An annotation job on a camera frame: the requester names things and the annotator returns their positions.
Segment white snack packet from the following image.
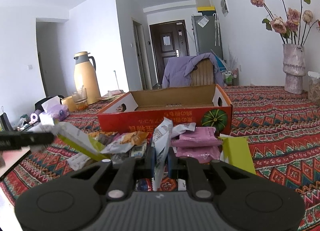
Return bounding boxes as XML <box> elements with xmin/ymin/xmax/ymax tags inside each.
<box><xmin>152</xmin><ymin>118</ymin><xmax>173</xmax><ymax>191</ymax></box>

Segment lime green snack box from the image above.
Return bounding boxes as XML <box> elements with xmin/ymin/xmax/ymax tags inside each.
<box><xmin>219</xmin><ymin>134</ymin><xmax>255</xmax><ymax>174</ymax></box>

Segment long green white packet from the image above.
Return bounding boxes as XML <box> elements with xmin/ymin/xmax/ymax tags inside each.
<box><xmin>51</xmin><ymin>122</ymin><xmax>111</xmax><ymax>161</ymax></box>

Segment lower pink snack packet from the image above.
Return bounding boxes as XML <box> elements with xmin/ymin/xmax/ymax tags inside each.
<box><xmin>176</xmin><ymin>146</ymin><xmax>220</xmax><ymax>164</ymax></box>

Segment pink snack packet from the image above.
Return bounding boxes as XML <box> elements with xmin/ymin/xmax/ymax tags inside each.
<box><xmin>171</xmin><ymin>127</ymin><xmax>222</xmax><ymax>148</ymax></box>
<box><xmin>176</xmin><ymin>146</ymin><xmax>220</xmax><ymax>164</ymax></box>

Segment orange chip packet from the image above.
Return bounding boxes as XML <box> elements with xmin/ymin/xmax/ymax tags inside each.
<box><xmin>120</xmin><ymin>131</ymin><xmax>149</xmax><ymax>146</ymax></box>

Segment upper pink snack packet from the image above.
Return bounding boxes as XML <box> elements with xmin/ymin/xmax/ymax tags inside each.
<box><xmin>171</xmin><ymin>127</ymin><xmax>222</xmax><ymax>148</ymax></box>

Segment purple tissue pack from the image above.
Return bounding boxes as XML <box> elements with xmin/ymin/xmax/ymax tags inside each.
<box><xmin>39</xmin><ymin>96</ymin><xmax>70</xmax><ymax>125</ymax></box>

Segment orange cardboard box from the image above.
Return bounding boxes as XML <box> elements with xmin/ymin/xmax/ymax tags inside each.
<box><xmin>98</xmin><ymin>85</ymin><xmax>233</xmax><ymax>134</ymax></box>

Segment yellow round container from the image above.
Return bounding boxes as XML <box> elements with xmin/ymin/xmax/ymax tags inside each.
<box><xmin>61</xmin><ymin>96</ymin><xmax>77</xmax><ymax>112</ymax></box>

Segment glass cup with tea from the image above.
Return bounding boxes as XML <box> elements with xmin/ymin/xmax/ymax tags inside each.
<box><xmin>72</xmin><ymin>88</ymin><xmax>88</xmax><ymax>111</ymax></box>

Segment red packets on table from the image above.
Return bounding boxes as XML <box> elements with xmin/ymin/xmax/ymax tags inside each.
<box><xmin>98</xmin><ymin>90</ymin><xmax>124</xmax><ymax>100</ymax></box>

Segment purple jacket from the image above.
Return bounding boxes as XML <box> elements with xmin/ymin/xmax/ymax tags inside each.
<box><xmin>162</xmin><ymin>52</ymin><xmax>224</xmax><ymax>88</ymax></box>

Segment wooden chair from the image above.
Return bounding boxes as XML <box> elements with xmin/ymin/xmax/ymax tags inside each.
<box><xmin>190</xmin><ymin>59</ymin><xmax>214</xmax><ymax>86</ymax></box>

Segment yellow thermos jug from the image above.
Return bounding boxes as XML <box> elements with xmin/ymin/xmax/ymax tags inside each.
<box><xmin>74</xmin><ymin>51</ymin><xmax>101</xmax><ymax>105</ymax></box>

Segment patterned red tablecloth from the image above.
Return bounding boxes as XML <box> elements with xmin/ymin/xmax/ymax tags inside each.
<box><xmin>1</xmin><ymin>86</ymin><xmax>319</xmax><ymax>230</ymax></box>

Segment dark brown door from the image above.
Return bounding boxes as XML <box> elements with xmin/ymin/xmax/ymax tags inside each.
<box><xmin>149</xmin><ymin>20</ymin><xmax>189</xmax><ymax>86</ymax></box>

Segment grey refrigerator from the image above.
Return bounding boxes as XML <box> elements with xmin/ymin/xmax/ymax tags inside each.
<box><xmin>191</xmin><ymin>14</ymin><xmax>223</xmax><ymax>59</ymax></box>

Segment pink ceramic vase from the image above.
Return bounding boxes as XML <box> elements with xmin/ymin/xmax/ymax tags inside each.
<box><xmin>283</xmin><ymin>44</ymin><xmax>306</xmax><ymax>94</ymax></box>

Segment glass jar with white lid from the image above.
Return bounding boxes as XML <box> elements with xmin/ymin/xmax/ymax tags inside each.
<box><xmin>308</xmin><ymin>71</ymin><xmax>320</xmax><ymax>105</ymax></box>

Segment yellow box on refrigerator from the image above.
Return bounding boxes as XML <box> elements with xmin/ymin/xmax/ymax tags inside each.
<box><xmin>197</xmin><ymin>6</ymin><xmax>215</xmax><ymax>12</ymax></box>

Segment dried pink roses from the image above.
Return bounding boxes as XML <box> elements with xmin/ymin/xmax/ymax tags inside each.
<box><xmin>250</xmin><ymin>0</ymin><xmax>319</xmax><ymax>48</ymax></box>

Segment wall electrical panel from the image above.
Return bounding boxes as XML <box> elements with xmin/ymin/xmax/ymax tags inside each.
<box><xmin>220</xmin><ymin>0</ymin><xmax>229</xmax><ymax>16</ymax></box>

